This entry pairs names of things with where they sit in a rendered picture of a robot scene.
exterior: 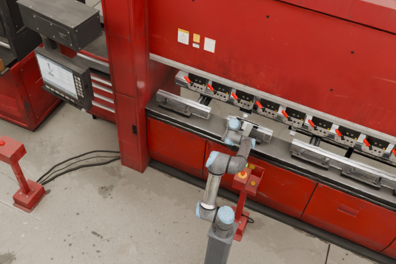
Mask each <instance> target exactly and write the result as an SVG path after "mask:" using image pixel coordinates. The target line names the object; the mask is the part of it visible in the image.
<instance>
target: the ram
mask: <svg viewBox="0 0 396 264"><path fill-rule="evenodd" d="M178 29H182V30H185V31H188V32H189V43H188V45H187V44H184V43H182V42H178ZM148 31H149V51H150V53H152V54H155V55H158V56H160V57H163V58H167V59H169V60H172V61H175V62H178V63H181V64H184V65H187V66H190V67H192V68H195V69H198V70H201V71H204V72H208V73H209V74H213V75H216V76H218V77H222V78H225V79H227V80H230V81H233V82H236V83H239V84H242V85H245V86H247V87H250V88H254V89H256V90H259V91H262V92H264V93H268V94H271V95H274V96H277V97H280V98H283V99H285V100H288V101H291V102H294V103H297V104H300V105H303V106H305V107H309V108H312V109H314V110H317V111H320V112H323V113H326V114H329V115H332V116H334V117H338V118H341V119H343V120H346V121H350V122H352V123H355V124H358V125H361V126H364V127H367V128H370V129H372V130H375V131H379V132H381V133H384V134H387V135H389V136H393V137H396V33H393V32H389V31H386V30H383V29H379V28H375V27H371V26H369V25H365V24H361V23H358V22H354V21H350V20H348V19H344V18H340V17H337V16H333V15H330V14H326V13H323V12H319V11H315V10H313V9H309V8H305V7H302V6H298V5H294V4H290V3H288V2H285V1H280V0H148ZM193 34H197V35H200V42H199V43H198V42H195V41H193ZM205 37H206V38H210V39H213V40H216V43H215V49H214V53H213V52H210V51H206V50H204V38H205ZM193 43H196V44H199V48H197V47H194V46H193ZM150 59H152V60H155V61H158V62H161V63H163V64H167V65H169V66H172V67H175V68H178V69H181V70H183V71H187V72H190V73H192V74H195V75H198V76H201V77H204V78H207V79H209V80H212V81H215V82H218V83H221V84H224V85H227V86H230V87H233V88H235V89H238V90H241V91H244V92H246V93H249V94H253V95H256V96H258V97H261V98H264V99H267V100H270V101H273V102H275V103H278V104H282V105H284V106H287V107H290V108H293V109H296V110H298V111H301V112H304V113H307V114H310V115H312V116H315V117H319V118H322V119H324V120H327V121H330V122H333V123H336V124H339V125H341V126H344V127H348V128H350V129H353V130H356V131H359V132H362V133H364V134H367V135H370V136H373V137H376V138H379V139H381V140H385V141H388V142H390V143H393V144H396V141H394V140H391V139H388V138H385V137H382V136H379V135H377V134H374V133H370V132H368V131H365V130H362V129H360V128H356V127H353V126H350V125H348V124H345V123H342V122H339V121H336V120H333V119H331V118H328V117H324V116H322V115H319V114H316V113H313V112H310V111H307V110H304V109H302V108H299V107H295V106H293V105H290V104H287V103H284V102H281V101H278V100H275V99H273V98H270V97H267V96H264V95H261V94H258V93H255V92H253V91H249V90H246V89H244V88H241V87H238V86H235V85H232V84H229V83H227V82H224V81H220V80H217V79H215V78H212V77H209V76H206V75H203V74H200V73H198V72H195V71H192V70H188V69H186V68H183V67H180V66H178V65H174V64H171V63H169V62H166V61H163V60H160V59H157V58H154V57H151V56H150Z"/></svg>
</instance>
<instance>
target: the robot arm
mask: <svg viewBox="0 0 396 264"><path fill-rule="evenodd" d="M243 124H244V121H243V120H241V119H238V118H233V119H231V120H230V121H229V126H228V129H227V133H226V137H225V143H226V144H229V145H232V146H234V144H238V145H240V148H239V150H238V153H237V155H236V156H235V157H234V156H230V155H228V154H224V153H220V152H219V151H212V152H211V154H210V156H209V158H208V160H207V163H206V167H207V171H208V172H209V175H208V178H207V183H206V188H205V192H204V197H203V198H202V199H201V200H200V201H199V202H198V204H197V208H196V216H197V217H198V218H200V219H203V220H207V221H209V222H212V223H214V224H213V233H214V234H215V235H216V236H217V237H218V238H221V239H227V238H229V237H231V235H232V234H233V231H234V226H233V221H234V219H235V213H234V211H233V209H232V208H230V207H229V206H222V207H219V206H217V203H216V197H217V192H218V189H219V184H220V180H221V177H222V175H224V173H228V174H236V173H239V172H241V171H242V170H244V169H245V167H246V165H247V158H248V155H249V152H250V149H253V148H254V146H255V143H256V139H254V138H251V137H247V136H243V135H241V134H238V133H237V132H238V130H239V131H244V127H245V124H244V125H243Z"/></svg>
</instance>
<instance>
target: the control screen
mask: <svg viewBox="0 0 396 264"><path fill-rule="evenodd" d="M36 55H37V59H38V63H39V67H40V70H41V74H42V77H43V80H45V81H47V82H49V83H50V84H52V85H54V86H56V87H58V88H60V89H62V90H64V91H65V92H67V93H69V94H71V95H73V96H75V97H77V93H76V90H75V85H74V80H73V76H72V71H70V70H68V69H66V68H64V67H62V66H60V65H58V64H56V63H54V62H53V61H51V60H49V59H47V58H45V57H43V56H41V55H39V54H37V53H36ZM48 76H49V77H51V79H50V78H48Z"/></svg>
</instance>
